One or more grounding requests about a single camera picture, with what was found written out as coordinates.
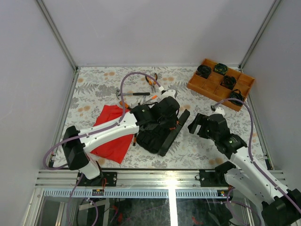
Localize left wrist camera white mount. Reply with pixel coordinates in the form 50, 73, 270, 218
158, 86, 177, 100

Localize aluminium frame rail front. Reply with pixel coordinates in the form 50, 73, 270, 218
35, 168, 289, 200

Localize rolled green strap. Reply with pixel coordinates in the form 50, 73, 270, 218
227, 89, 246, 105
213, 63, 229, 75

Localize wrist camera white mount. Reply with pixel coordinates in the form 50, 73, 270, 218
158, 86, 177, 100
211, 105, 225, 116

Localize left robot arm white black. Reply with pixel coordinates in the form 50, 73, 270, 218
62, 97, 180, 186

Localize rolled green strap top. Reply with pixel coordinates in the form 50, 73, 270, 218
213, 63, 229, 75

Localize black plastic tool case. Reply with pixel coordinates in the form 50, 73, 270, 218
136, 109, 190, 157

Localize small orange tipped precision screwdriver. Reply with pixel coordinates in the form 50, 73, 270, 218
144, 95, 158, 104

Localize rolled green strap right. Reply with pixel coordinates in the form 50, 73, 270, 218
227, 89, 246, 105

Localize rolled dark strap top-left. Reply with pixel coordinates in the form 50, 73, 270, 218
197, 65, 212, 78

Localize red cloth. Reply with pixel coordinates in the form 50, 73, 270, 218
91, 105, 134, 164

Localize rolled dark strap middle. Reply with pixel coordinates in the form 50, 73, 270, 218
220, 75, 237, 89

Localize orange handled pliers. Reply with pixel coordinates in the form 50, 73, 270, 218
145, 76, 156, 93

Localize small hammer black grip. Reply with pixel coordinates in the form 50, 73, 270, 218
116, 89, 150, 99

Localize small black orange screwdriver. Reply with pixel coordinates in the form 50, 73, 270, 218
133, 133, 137, 146

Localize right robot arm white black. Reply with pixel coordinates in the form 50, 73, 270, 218
188, 113, 301, 226

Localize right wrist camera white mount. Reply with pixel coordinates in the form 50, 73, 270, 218
211, 105, 225, 116

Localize orange wooden divided tray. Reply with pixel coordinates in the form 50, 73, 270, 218
187, 58, 255, 102

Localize orange black screwdriver left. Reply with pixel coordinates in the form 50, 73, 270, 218
119, 101, 132, 110

